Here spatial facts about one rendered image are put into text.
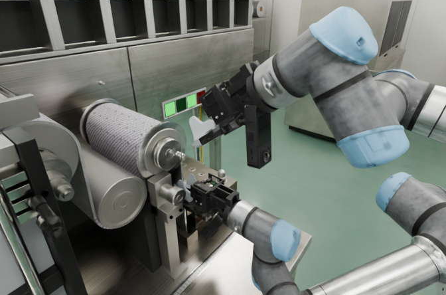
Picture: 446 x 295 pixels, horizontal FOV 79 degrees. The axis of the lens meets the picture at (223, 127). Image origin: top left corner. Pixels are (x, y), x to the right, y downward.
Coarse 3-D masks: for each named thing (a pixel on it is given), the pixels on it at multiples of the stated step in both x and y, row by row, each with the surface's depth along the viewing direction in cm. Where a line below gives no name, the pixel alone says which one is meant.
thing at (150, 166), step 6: (162, 132) 62; (168, 132) 63; (174, 132) 65; (156, 138) 61; (174, 138) 65; (180, 138) 67; (150, 144) 60; (150, 150) 60; (150, 156) 61; (150, 162) 61; (150, 168) 62; (156, 168) 63; (156, 174) 64
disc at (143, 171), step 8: (152, 128) 60; (160, 128) 61; (176, 128) 65; (152, 136) 60; (168, 136) 64; (184, 136) 68; (144, 144) 59; (184, 144) 69; (144, 152) 60; (184, 152) 70; (144, 168) 61; (176, 168) 69; (144, 176) 61; (152, 176) 63
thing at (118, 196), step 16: (80, 144) 72; (96, 160) 64; (96, 176) 59; (112, 176) 58; (128, 176) 59; (96, 192) 56; (112, 192) 57; (128, 192) 60; (144, 192) 63; (96, 208) 55; (112, 208) 58; (128, 208) 61; (112, 224) 59
